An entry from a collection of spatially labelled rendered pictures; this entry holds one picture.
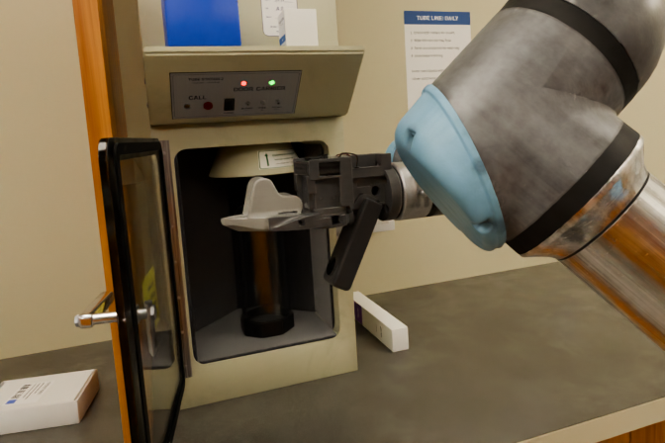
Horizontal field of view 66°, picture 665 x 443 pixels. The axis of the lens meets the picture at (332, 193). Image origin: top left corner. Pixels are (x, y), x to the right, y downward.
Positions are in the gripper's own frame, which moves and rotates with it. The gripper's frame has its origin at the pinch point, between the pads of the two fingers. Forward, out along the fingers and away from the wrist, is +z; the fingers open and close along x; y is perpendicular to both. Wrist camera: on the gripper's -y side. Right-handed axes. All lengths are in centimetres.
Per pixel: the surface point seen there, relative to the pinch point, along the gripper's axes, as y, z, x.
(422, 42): 34, -65, -69
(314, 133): 10.1, -18.6, -25.9
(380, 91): 21, -51, -69
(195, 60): 21.1, 1.2, -15.2
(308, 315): -26.4, -18.5, -38.0
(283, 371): -31.1, -10.0, -25.9
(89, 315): -7.4, 15.8, 1.4
